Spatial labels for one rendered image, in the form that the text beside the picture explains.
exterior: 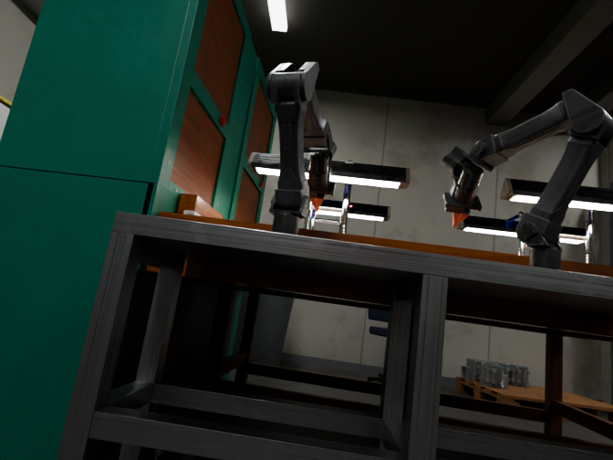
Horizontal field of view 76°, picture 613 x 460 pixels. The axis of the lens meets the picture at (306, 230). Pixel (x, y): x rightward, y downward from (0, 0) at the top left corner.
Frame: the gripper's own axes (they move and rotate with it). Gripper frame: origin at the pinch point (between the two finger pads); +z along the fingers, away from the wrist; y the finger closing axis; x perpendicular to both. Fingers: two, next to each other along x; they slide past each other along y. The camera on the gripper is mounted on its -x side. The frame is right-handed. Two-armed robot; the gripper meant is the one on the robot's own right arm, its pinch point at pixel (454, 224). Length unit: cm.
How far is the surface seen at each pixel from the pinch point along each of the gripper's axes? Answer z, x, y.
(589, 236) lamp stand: 21, -32, -62
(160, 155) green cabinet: -16, 4, 91
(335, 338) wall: 245, -131, 32
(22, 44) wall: 5, -169, 284
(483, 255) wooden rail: -1.5, 15.1, -5.6
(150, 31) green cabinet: -43, -28, 104
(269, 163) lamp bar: 1, -27, 65
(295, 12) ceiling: -12, -257, 97
